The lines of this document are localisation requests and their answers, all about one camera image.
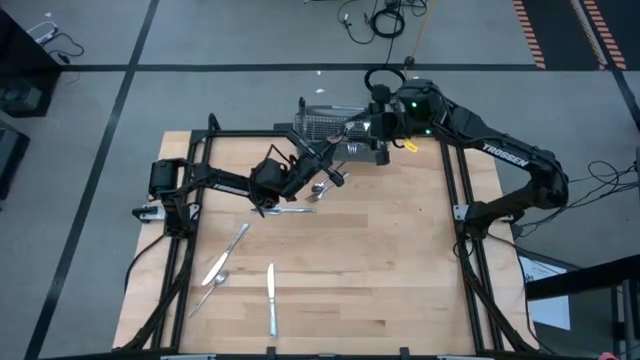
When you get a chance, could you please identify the white cable device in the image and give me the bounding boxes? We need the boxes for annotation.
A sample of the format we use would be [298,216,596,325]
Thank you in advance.
[26,19,60,45]

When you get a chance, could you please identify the black box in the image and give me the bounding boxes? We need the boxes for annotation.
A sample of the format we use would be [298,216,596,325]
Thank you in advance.
[0,119,31,201]

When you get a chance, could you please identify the white paper sheet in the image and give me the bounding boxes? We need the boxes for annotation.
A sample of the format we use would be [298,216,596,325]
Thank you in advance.
[518,255,572,332]

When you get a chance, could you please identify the yellow cable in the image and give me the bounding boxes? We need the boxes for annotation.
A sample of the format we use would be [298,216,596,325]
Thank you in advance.
[407,0,437,59]

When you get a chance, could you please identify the silver spoon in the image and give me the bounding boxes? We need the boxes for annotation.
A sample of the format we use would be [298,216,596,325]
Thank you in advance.
[311,172,346,194]

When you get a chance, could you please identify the grey mesh cutlery basket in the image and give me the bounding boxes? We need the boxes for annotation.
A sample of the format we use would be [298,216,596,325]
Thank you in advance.
[292,103,391,164]

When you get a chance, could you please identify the black cabinet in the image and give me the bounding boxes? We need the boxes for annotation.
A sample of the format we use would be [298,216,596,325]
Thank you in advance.
[0,8,62,119]

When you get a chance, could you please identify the black desk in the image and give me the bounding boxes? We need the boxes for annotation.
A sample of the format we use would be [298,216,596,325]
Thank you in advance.
[524,253,640,360]

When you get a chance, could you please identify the black mat orange stripes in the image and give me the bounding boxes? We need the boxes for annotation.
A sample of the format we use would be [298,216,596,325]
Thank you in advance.
[510,0,640,72]

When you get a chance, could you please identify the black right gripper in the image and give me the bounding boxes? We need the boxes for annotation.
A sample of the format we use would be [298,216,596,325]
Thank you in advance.
[349,111,402,167]

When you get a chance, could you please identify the coiled black cable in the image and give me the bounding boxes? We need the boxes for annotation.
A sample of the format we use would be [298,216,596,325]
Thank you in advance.
[366,7,405,40]
[363,65,408,94]

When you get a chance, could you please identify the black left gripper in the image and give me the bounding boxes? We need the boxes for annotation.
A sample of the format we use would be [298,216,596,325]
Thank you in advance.
[291,134,350,195]

